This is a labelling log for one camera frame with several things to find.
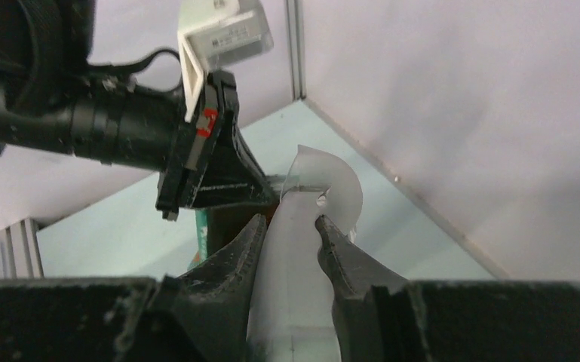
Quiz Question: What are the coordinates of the green pet food bag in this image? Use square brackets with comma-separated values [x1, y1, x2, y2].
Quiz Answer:
[187, 207, 271, 273]

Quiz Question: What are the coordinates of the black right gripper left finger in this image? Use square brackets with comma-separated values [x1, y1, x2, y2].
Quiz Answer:
[0, 214, 267, 361]

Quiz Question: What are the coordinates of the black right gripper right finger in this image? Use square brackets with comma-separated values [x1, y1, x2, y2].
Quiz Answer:
[315, 216, 580, 361]

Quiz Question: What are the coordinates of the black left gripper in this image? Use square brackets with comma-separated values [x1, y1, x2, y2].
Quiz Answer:
[155, 70, 278, 221]

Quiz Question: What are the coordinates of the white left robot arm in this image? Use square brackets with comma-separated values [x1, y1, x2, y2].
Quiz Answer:
[0, 1, 275, 219]

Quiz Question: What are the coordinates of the clear plastic scoop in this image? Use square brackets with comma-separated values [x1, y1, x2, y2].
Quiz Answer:
[246, 145, 363, 361]

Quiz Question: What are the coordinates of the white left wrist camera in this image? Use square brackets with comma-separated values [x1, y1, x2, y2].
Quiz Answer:
[177, 0, 274, 123]

